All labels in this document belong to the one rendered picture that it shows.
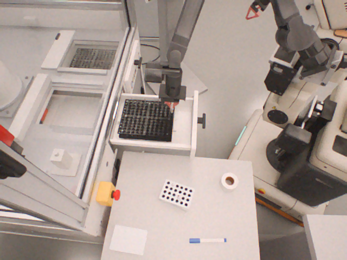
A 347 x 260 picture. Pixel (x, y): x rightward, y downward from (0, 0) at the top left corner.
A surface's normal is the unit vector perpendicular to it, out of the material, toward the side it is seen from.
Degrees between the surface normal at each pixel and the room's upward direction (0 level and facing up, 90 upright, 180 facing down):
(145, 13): 90
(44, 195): 90
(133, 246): 0
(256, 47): 0
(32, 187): 90
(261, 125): 0
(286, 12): 50
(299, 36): 57
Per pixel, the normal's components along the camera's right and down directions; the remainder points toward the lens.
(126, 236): -0.01, -0.51
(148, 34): -0.04, 0.86
